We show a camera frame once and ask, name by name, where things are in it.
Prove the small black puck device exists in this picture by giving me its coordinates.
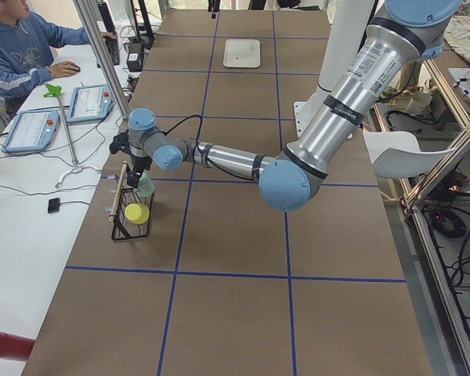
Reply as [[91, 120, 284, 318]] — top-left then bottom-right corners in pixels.
[[47, 197, 61, 214]]

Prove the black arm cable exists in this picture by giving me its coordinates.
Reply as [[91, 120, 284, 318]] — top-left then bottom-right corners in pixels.
[[155, 114, 220, 169]]

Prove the black keyboard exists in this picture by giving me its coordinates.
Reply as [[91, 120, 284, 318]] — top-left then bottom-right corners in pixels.
[[104, 31, 121, 65]]

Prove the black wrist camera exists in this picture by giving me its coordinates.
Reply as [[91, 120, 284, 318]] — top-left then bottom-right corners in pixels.
[[109, 132, 130, 155]]

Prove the teach pendant tablet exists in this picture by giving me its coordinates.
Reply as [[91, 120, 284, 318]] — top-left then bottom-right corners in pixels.
[[2, 109, 60, 154], [67, 85, 114, 124]]

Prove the cream rabbit serving tray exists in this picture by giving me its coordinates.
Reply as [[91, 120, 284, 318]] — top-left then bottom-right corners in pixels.
[[223, 39, 261, 69]]

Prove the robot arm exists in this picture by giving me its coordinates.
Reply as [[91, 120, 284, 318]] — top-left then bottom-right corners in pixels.
[[128, 1, 460, 212]]

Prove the aluminium frame post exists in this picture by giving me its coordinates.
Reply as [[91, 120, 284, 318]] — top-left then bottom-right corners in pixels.
[[73, 0, 130, 120]]

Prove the pale green cup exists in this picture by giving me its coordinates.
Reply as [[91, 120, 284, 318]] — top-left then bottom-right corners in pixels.
[[136, 172, 155, 197]]

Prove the black power adapter box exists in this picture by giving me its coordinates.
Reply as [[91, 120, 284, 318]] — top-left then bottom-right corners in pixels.
[[126, 42, 144, 72]]

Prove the far teach pendant tablet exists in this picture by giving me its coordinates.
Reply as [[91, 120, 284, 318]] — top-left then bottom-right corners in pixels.
[[67, 85, 114, 124]]

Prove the black wire cup rack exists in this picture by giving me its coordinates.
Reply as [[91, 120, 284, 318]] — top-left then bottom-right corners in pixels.
[[107, 161, 155, 242]]

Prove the yellow cup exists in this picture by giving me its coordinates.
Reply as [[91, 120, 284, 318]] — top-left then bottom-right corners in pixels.
[[125, 203, 150, 225]]

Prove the red cylinder tube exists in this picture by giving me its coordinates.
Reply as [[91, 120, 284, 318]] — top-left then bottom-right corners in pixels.
[[0, 331, 35, 361]]

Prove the near teach pendant tablet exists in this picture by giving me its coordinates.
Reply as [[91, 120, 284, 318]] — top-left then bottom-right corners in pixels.
[[2, 109, 60, 154]]

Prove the white plastic chair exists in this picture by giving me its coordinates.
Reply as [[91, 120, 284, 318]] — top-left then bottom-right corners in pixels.
[[363, 131, 457, 179]]

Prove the black computer mouse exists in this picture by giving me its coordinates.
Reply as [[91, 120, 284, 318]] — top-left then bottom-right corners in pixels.
[[65, 62, 81, 72]]

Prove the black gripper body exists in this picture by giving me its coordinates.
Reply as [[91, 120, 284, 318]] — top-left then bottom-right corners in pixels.
[[126, 155, 150, 187]]

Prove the person in blue hoodie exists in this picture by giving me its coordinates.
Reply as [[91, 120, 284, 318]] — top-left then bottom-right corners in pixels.
[[0, 0, 117, 114]]

